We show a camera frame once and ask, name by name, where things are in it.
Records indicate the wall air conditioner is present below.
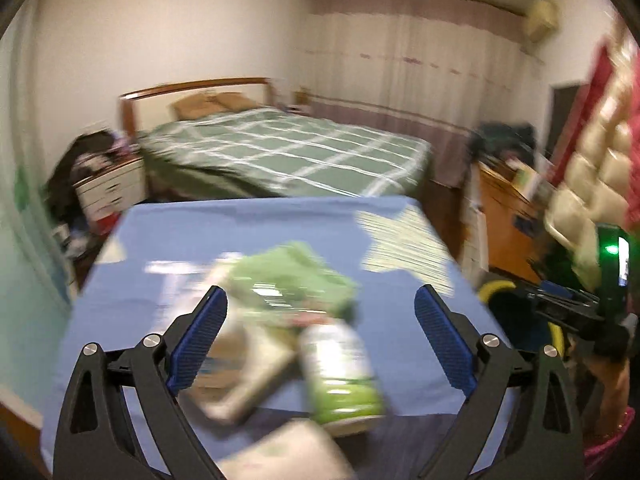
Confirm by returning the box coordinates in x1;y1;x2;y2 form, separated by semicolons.
522;0;560;43

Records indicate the cream puffer jacket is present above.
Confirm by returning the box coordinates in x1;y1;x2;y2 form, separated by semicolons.
545;35;640;281

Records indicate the bed with green quilt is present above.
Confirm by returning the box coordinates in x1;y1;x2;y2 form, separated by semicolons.
118;77;436;201

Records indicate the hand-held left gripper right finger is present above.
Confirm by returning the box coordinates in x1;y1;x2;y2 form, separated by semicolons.
414;284;586;480

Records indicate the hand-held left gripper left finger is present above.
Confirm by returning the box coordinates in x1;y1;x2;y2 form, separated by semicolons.
55;285;228;480

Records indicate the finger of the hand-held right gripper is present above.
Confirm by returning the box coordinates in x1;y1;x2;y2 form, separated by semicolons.
522;280;601;331

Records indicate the green drink can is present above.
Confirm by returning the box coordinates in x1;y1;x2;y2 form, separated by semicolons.
297;322;386;433

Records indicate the red dotted padded jacket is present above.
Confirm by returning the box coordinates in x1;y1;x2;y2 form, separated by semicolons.
547;40;640;196

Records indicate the wooden desk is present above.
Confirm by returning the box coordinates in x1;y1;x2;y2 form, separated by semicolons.
472;160;551;281

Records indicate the brown pillow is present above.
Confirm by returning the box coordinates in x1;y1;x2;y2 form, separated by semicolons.
212;91;256;110
170;94;216;120

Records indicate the white and mauve curtain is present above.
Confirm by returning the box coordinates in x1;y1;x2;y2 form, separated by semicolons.
305;0;531;188

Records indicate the yellow rimmed dark bin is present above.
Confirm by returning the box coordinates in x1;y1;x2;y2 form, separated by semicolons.
475;280;566;361

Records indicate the glass door wardrobe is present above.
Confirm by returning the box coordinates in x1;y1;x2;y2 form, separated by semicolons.
0;0;91;431

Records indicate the pile of dark clothes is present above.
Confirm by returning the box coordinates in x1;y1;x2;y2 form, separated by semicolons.
470;121;536;166

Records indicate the white nightstand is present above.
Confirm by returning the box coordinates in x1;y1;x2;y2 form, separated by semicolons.
72;152;148;221

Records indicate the green plastic wrapper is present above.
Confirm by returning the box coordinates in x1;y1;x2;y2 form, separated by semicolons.
227;241;358;321

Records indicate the person's right forearm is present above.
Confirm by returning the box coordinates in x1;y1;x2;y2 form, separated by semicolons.
582;355;640;480

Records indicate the green plaid duvet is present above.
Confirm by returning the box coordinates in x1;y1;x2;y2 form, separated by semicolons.
137;107;433;198

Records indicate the white and green carton box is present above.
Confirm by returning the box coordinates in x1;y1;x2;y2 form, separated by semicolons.
180;320;301;426

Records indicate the white bedside table with clothes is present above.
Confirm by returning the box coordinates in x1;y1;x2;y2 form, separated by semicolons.
45;130;136;216

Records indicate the blue star print tablecloth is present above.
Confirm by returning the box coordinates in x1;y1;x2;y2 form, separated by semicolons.
40;195;516;480

